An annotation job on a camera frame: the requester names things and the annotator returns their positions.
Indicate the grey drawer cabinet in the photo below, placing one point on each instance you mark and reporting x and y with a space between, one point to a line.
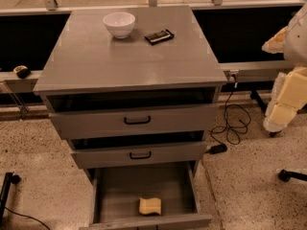
90 70

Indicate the grey bottom drawer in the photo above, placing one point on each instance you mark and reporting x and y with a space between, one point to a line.
116 194

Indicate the grey top drawer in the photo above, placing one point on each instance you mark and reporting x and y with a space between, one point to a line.
134 121

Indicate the yellow sponge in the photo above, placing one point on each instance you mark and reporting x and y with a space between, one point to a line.
148 206

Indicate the white ceramic bowl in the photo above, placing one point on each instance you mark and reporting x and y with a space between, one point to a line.
119 24

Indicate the grey drawer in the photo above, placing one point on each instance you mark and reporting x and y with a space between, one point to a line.
134 121
116 194
138 155

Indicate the black power adapter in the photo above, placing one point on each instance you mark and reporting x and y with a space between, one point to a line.
217 149

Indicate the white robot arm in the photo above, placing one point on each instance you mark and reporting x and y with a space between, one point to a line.
289 93

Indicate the black snack bar packet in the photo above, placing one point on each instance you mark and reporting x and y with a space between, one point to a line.
159 37

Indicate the black yellow tape measure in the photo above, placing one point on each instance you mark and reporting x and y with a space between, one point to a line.
22 71

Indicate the black caster leg right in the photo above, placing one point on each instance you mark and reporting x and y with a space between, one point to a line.
287 175

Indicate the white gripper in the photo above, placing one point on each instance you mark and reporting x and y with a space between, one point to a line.
296 39

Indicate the black stand leg left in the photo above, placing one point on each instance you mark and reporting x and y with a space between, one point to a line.
10 178

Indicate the metal clamp bracket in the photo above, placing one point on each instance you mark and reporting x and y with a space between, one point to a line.
232 75

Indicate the grey middle drawer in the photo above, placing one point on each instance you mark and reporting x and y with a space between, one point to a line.
138 155

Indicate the black table leg with caster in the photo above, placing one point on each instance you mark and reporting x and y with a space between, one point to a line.
255 96

